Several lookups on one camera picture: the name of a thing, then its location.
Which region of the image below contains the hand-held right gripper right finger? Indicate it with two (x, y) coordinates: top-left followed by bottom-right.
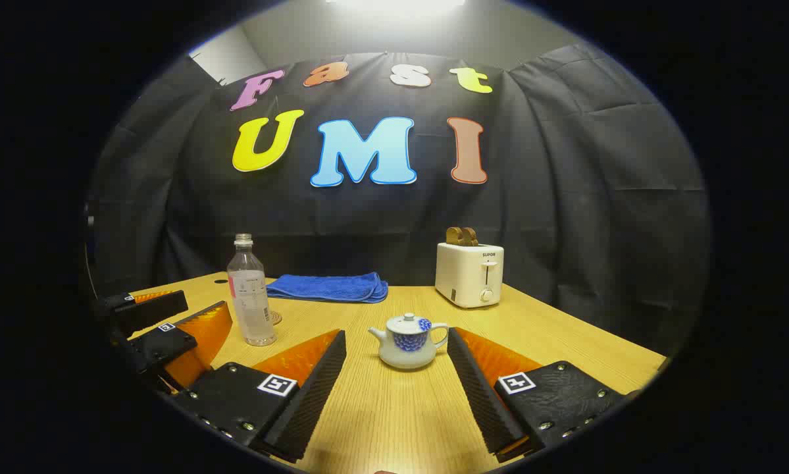
(447, 327), (632, 463)

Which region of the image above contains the white teacup lid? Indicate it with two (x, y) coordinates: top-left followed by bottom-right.
(386, 313), (432, 335)

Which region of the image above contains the black backdrop cloth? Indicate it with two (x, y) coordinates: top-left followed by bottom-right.
(88, 43), (711, 356)

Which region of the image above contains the bright ceiling light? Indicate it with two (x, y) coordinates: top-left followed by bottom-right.
(322, 0), (471, 20)

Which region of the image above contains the white blue-flowered teacup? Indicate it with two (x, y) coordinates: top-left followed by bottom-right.
(368, 317), (449, 369)

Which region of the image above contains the clear plastic water bottle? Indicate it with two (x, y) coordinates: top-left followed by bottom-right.
(226, 233), (278, 347)

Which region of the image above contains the white toaster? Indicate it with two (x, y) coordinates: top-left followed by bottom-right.
(435, 242), (505, 309)

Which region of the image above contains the blue folded towel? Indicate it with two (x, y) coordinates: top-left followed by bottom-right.
(266, 272), (389, 304)

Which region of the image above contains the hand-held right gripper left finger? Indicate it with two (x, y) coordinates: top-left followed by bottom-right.
(170, 329), (347, 463)

